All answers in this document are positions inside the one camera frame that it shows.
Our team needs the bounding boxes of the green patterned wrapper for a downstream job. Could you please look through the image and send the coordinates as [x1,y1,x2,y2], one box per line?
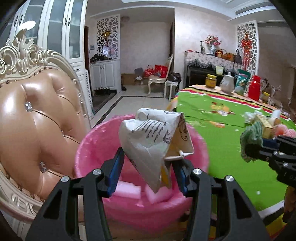
[240,120,263,163]

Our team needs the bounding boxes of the small tan carton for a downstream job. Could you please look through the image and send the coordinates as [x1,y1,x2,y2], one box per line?
[255,114,274,139]

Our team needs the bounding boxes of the white foam block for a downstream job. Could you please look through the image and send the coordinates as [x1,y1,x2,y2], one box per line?
[114,181,142,200]
[144,185,173,204]

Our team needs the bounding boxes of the printed paper bag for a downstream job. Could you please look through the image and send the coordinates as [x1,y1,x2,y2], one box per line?
[118,108,194,193]

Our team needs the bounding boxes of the white foam sheet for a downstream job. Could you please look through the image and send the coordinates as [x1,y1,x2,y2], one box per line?
[271,109,281,119]

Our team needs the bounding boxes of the white tissue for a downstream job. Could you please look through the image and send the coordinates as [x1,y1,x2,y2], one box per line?
[243,110,263,125]

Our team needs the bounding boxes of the pink lined trash bin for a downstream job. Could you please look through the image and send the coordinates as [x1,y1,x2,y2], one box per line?
[74,114,210,227]

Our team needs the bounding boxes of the cream carved sofa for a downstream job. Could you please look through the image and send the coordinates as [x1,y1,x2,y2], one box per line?
[262,78,295,121]

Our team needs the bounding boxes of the small honey jar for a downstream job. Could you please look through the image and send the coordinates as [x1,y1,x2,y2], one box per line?
[261,92,270,103]

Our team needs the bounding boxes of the green cartoon tablecloth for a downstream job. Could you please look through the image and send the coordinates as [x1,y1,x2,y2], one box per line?
[167,85,287,237]

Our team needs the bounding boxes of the red thermos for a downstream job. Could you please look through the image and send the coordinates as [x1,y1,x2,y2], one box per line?
[248,75,261,101]

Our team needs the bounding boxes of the white ceramic teapot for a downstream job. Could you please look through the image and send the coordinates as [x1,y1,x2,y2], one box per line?
[220,72,235,94]

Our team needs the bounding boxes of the yellow lid jar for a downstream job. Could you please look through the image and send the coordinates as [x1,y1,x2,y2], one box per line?
[205,74,217,88]

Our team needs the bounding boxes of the lace covered sideboard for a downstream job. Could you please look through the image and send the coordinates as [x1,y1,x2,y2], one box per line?
[184,51,243,87]

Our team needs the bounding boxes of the red chinese knot ornament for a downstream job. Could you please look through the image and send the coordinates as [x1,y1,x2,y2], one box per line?
[241,32,252,71]

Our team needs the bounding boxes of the white stool with bag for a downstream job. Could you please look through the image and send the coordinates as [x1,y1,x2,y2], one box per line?
[164,72,182,101]

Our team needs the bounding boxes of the tan leather ornate chair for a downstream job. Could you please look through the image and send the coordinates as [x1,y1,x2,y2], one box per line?
[1,30,91,222]

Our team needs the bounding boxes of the flower vase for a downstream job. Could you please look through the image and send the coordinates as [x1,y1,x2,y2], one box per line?
[205,35,221,55]

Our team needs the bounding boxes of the red gift bags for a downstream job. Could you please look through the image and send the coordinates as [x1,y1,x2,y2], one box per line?
[144,65,168,78]

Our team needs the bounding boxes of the white dining chair far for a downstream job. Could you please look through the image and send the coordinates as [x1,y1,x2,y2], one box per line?
[147,54,174,95]

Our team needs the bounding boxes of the cardboard box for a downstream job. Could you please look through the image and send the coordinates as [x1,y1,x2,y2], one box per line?
[121,73,135,86]

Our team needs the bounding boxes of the white low cabinet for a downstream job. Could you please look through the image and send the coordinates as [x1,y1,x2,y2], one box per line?
[90,60,121,93]

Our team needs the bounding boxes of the white glass door cabinet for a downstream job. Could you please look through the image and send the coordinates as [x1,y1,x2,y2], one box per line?
[1,0,93,118]

